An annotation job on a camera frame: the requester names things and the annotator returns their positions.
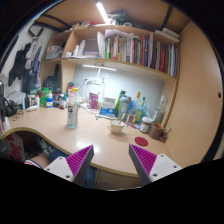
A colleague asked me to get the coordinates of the person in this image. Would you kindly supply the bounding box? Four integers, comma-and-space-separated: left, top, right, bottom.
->
23, 146, 99, 189

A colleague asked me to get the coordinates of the brown jar with white lid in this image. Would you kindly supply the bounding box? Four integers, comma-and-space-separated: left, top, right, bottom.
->
139, 116, 154, 134

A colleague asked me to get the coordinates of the small blue and white bottle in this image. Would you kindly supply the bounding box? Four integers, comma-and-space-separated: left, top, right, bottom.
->
45, 93, 54, 109

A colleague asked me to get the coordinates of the pink pen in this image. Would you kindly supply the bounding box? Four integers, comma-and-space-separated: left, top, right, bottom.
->
124, 122, 139, 130

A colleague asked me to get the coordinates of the ceiling light tube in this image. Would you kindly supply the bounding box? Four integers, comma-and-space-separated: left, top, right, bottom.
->
95, 2, 111, 24

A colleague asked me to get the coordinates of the light blue case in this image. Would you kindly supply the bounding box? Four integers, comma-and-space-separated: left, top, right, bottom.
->
94, 113, 118, 121

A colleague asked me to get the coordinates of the pink packet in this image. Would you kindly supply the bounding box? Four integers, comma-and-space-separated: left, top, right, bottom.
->
88, 92, 100, 110

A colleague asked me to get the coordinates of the teal green-capped bottle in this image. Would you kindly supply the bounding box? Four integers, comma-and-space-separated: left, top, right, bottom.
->
135, 96, 147, 124

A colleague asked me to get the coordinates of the wooden-handled spoon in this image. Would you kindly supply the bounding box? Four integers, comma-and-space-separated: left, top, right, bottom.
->
117, 112, 127, 127

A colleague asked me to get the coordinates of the wooden shelf unit with books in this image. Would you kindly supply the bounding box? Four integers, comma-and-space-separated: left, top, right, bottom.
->
39, 22, 181, 82

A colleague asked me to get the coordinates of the clear white-capped glass bottle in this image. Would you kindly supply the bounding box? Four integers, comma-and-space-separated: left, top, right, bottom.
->
153, 94, 167, 126

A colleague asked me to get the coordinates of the clear gold-capped glass bottle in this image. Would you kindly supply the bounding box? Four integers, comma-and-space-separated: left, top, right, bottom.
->
128, 91, 142, 124

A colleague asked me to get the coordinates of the green glass bottle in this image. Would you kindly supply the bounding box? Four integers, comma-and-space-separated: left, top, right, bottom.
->
114, 90, 127, 118

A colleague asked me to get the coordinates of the grey shaker bottle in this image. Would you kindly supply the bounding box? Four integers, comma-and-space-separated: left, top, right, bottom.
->
117, 94, 132, 122

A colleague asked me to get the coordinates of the cream cup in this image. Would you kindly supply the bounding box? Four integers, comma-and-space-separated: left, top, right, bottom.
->
107, 119, 126, 135

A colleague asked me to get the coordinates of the blue and white carton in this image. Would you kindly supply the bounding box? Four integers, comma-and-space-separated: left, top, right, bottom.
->
99, 97, 117, 117

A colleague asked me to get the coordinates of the white desk lamp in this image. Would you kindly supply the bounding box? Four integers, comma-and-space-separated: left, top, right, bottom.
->
81, 63, 118, 88

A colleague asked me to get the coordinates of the clear yellow-capped drink bottle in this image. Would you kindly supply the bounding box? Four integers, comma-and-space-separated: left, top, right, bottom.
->
66, 87, 81, 130

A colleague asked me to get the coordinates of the flat round red coaster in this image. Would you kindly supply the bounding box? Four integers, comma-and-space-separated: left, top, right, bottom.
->
134, 136, 149, 147

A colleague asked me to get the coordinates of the green container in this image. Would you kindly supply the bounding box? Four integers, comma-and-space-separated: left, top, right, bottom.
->
39, 87, 50, 108

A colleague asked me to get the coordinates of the white wall power outlet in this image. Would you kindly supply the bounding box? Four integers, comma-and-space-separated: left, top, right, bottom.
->
87, 77, 104, 86

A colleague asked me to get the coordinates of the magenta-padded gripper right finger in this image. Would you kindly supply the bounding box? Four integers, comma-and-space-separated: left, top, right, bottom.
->
128, 143, 184, 187

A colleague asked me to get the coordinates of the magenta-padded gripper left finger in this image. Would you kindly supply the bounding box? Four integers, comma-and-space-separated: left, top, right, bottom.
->
44, 144, 95, 187

